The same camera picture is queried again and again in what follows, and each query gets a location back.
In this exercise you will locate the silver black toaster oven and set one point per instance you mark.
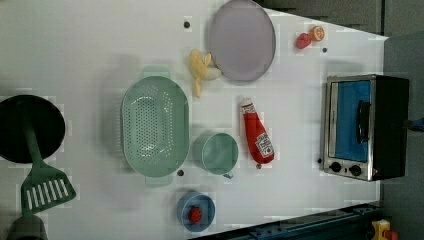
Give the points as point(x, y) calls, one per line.
point(364, 130)

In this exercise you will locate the green metal cup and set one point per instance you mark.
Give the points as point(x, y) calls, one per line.
point(216, 153)

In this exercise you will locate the peeled yellow banana toy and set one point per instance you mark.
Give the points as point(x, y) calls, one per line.
point(201, 69)

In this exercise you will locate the red ketchup bottle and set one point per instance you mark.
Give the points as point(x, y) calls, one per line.
point(258, 140)

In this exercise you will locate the green oval colander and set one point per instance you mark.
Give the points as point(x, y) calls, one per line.
point(155, 129)

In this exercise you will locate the lavender round plate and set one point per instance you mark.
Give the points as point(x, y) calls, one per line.
point(242, 40)

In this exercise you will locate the blue bowl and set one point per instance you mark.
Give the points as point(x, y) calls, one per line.
point(195, 199)

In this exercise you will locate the red toy in bowl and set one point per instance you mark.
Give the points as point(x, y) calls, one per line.
point(195, 215)

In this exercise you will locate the red strawberry toy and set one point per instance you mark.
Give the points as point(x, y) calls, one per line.
point(303, 41)

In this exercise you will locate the orange slice toy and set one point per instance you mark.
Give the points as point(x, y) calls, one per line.
point(317, 33)

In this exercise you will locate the green slotted spatula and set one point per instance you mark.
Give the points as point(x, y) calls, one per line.
point(45, 186)

